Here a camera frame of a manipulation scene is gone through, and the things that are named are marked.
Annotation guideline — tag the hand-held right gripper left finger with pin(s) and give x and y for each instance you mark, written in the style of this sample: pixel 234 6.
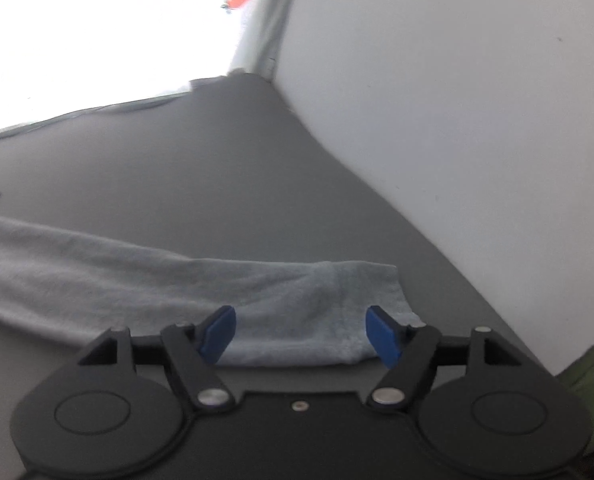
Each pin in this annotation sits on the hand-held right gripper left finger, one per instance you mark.
pixel 218 332

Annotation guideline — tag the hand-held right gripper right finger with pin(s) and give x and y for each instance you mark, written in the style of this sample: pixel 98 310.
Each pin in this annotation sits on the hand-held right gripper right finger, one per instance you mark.
pixel 383 335

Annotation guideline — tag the grey zip hoodie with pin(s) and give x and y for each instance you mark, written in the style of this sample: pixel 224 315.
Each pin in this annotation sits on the grey zip hoodie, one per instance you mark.
pixel 127 290

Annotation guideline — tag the white printed sheet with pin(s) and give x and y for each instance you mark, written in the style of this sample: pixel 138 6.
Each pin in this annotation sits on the white printed sheet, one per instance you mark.
pixel 102 35

